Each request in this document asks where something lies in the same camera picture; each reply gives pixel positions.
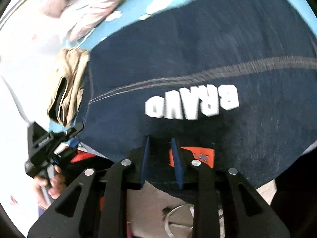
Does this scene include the person left hand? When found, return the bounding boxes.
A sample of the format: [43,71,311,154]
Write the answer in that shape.
[34,165,67,210]

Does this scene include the tan folded trousers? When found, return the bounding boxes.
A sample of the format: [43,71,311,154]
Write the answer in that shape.
[47,47,90,127]

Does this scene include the red orange garment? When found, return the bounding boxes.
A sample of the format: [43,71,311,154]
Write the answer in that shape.
[70,147,215,169]

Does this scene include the pink quilt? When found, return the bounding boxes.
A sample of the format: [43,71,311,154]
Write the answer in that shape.
[43,0,122,42]

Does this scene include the metal stool ring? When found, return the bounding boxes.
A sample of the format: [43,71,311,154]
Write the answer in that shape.
[162,203,224,238]

